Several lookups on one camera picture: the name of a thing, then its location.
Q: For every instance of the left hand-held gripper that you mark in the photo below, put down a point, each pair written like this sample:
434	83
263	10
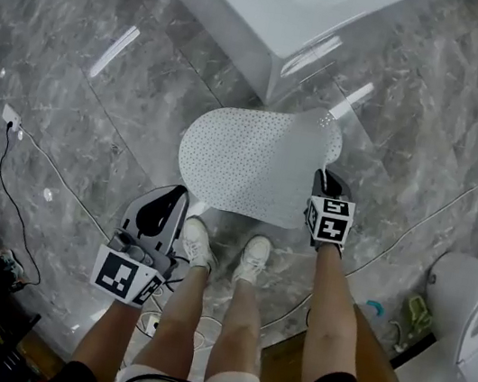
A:
124	270

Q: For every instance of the white power strip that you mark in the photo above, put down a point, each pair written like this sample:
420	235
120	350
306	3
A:
10	118

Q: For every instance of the person's left forearm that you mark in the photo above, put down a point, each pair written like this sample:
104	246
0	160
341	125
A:
108	336

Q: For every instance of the person's left white shoe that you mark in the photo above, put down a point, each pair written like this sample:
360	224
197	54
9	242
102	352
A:
198	242

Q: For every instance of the person's right leg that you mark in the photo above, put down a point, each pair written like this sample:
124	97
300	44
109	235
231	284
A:
239	332

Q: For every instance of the person's right forearm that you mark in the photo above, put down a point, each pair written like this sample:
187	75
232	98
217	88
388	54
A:
333	303

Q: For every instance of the brown cardboard box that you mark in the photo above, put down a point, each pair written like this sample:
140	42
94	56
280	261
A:
373	364

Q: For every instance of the person's left leg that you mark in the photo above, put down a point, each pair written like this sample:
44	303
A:
175	320

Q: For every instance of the white perforated bath mat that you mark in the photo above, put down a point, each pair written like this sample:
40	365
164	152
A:
249	160

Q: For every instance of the person's right white shoe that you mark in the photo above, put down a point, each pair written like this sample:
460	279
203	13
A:
253	259

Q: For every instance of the pale green plastic object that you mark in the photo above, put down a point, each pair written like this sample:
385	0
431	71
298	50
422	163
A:
417	315

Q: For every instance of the person's leg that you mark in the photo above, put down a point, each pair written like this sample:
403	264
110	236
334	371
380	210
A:
175	320
239	332

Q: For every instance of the white rectangular bathtub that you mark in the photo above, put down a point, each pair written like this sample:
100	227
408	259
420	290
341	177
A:
275	9

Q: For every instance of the teal curved plastic piece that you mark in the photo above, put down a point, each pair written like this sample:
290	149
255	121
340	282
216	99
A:
376	307

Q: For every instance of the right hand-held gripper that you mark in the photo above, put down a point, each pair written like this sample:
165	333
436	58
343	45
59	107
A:
329	222

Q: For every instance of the small white charger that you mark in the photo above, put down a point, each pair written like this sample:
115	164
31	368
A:
150	323

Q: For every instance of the white toilet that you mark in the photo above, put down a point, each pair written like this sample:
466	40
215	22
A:
465	308

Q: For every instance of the person's white shoe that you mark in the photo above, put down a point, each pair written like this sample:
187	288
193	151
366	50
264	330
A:
253	259
198	242

